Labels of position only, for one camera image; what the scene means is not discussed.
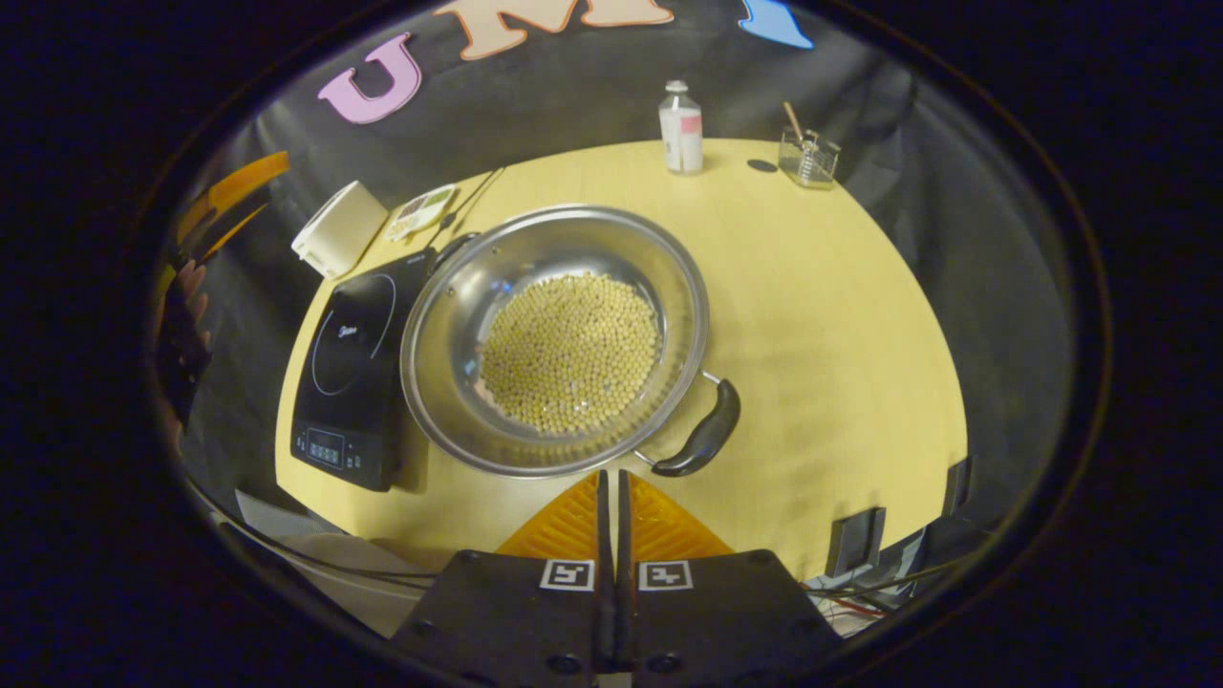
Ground black induction cooktop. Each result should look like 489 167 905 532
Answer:
290 247 450 493

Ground tangled cables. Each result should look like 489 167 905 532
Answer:
803 559 956 634

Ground black table clamp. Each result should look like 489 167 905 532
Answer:
825 506 887 577
944 457 974 517

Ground white divided bean dish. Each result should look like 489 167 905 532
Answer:
384 183 458 242

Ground clear bottle with pink label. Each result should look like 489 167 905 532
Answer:
658 79 705 176

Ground stainless steel pot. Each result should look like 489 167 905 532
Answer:
399 204 742 479

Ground clear wire utensil holder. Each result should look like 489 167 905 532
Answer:
778 127 842 189

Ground white toaster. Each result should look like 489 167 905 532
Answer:
290 180 390 280

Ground pile of yellow soybeans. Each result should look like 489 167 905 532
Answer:
478 272 662 438

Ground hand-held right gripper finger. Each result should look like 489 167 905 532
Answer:
616 468 847 688
387 468 614 688

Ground black power cable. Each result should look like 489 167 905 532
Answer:
425 167 507 251

